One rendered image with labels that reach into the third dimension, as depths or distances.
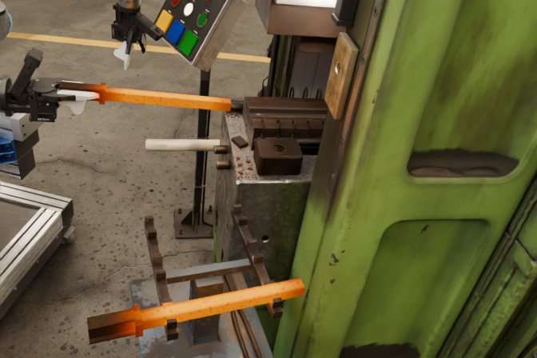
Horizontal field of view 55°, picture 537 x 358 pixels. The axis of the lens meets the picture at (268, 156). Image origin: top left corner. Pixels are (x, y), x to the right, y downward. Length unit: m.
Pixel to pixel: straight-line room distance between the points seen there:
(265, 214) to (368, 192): 0.42
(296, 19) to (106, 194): 1.69
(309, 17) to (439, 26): 0.44
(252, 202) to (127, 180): 1.48
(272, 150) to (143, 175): 1.55
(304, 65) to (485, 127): 0.67
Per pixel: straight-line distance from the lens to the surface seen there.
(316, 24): 1.33
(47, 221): 2.30
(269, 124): 1.46
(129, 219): 2.58
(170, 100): 1.28
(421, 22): 0.95
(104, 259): 2.41
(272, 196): 1.41
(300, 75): 1.68
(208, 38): 1.81
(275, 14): 1.29
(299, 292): 1.08
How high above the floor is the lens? 1.76
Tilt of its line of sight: 35 degrees down
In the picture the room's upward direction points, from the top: 9 degrees clockwise
